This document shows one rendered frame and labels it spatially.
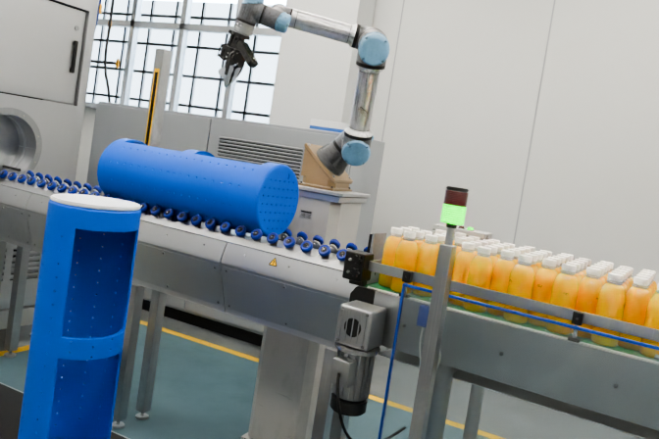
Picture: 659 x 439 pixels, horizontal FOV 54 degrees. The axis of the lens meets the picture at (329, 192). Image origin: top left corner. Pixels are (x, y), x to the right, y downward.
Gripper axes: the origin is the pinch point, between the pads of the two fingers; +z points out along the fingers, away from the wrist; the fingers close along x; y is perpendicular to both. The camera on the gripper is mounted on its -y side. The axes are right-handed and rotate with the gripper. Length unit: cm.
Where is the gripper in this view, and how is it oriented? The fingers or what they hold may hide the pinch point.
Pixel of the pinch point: (228, 84)
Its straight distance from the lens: 257.7
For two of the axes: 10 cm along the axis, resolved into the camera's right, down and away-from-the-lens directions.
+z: -3.7, 9.0, 2.3
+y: -7.5, -4.4, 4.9
